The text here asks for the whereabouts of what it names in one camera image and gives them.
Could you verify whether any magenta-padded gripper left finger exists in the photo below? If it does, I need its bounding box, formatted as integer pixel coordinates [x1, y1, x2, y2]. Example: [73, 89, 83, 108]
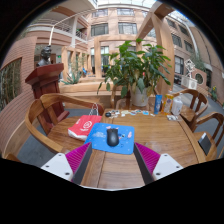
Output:
[40, 141, 94, 186]

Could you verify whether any black flat box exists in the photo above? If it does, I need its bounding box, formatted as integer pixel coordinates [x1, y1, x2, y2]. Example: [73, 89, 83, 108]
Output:
[197, 132, 213, 156]

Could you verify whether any wooden pergola post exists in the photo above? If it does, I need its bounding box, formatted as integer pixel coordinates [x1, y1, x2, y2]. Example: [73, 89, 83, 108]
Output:
[135, 2, 176, 98]

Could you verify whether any white geometric sculpture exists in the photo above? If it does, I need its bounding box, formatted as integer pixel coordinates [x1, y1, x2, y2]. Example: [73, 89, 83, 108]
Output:
[180, 58, 198, 90]

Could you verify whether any yellow liquid soap bottle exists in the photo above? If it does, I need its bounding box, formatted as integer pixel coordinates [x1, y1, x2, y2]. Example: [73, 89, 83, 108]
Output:
[161, 90, 175, 116]

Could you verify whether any white pump bottle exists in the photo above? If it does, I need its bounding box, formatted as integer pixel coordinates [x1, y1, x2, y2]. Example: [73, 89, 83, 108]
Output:
[170, 93, 184, 117]

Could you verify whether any green plant in white pot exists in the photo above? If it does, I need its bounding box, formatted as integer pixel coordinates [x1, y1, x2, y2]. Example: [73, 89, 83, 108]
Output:
[97, 38, 173, 108]

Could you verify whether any long wooden planter box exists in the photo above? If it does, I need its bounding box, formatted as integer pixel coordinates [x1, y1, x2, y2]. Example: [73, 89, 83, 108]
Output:
[59, 80, 124, 100]

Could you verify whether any dark red wooden pedestal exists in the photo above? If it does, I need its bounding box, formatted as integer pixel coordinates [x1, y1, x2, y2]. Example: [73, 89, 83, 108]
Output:
[24, 63, 71, 134]

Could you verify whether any wooden armchair with black box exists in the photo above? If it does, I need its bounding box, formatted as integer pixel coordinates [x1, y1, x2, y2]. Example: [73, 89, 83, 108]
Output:
[191, 111, 224, 161]

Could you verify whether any red paper bag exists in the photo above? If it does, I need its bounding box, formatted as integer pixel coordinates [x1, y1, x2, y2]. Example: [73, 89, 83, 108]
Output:
[67, 103, 103, 142]

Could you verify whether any yellow flower planter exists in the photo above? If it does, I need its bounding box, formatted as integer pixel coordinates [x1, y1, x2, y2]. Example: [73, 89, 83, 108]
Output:
[210, 85, 219, 101]

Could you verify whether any spiky green plant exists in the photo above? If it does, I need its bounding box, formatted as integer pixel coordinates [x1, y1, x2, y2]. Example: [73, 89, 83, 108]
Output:
[61, 69, 83, 86]

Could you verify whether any blue printed mouse pad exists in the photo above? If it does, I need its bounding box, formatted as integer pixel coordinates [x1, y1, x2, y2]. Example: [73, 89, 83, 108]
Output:
[83, 122, 136, 156]

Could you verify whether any blue squeeze tube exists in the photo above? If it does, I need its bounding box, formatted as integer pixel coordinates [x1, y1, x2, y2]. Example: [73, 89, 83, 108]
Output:
[153, 94, 164, 115]

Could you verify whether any black computer mouse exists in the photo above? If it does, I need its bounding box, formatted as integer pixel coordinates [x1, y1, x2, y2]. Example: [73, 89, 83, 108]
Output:
[106, 127, 120, 148]

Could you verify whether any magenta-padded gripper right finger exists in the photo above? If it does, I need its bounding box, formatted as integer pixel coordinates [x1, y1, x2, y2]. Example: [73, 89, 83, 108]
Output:
[132, 142, 184, 186]

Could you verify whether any dark bust statue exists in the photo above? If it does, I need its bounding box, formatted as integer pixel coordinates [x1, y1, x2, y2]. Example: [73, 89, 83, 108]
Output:
[36, 45, 53, 68]

